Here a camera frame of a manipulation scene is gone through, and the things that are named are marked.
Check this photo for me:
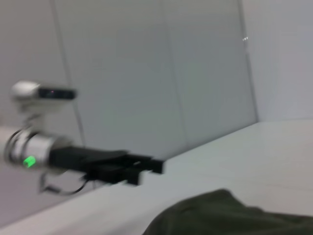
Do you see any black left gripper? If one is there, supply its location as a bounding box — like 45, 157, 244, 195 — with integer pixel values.
48, 145, 165, 187

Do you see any dark green t-shirt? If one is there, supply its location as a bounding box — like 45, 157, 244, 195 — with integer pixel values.
141, 188, 313, 235

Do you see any left arm connector cable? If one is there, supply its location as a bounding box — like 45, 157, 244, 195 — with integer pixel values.
38, 171, 87, 196

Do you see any white robot head camera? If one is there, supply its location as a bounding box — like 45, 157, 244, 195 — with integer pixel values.
11, 80, 78, 117

